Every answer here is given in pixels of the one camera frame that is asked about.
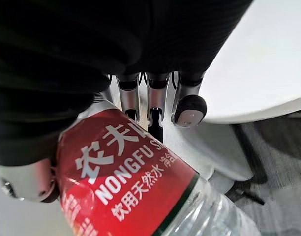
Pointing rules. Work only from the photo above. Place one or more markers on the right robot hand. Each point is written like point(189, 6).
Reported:
point(67, 49)

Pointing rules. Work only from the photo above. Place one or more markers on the clear water bottle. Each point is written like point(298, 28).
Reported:
point(121, 177)

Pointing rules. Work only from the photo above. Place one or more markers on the white round tea table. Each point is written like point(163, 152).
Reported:
point(258, 61)

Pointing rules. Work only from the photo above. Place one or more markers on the black metal frame leg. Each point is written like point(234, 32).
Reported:
point(253, 167)

